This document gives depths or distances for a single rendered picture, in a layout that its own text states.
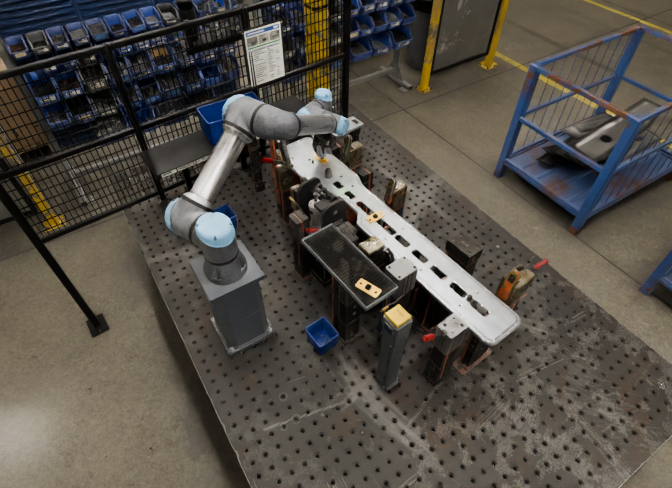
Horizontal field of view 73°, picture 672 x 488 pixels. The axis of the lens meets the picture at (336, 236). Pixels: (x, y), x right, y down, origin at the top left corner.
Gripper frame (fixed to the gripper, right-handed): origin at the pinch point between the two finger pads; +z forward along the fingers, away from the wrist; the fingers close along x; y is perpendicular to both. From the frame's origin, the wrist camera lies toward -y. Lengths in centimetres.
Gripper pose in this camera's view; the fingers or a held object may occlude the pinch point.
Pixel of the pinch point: (321, 155)
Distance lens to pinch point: 223.7
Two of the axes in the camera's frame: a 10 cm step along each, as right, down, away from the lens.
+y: 6.0, 6.0, -5.3
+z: -0.1, 6.7, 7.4
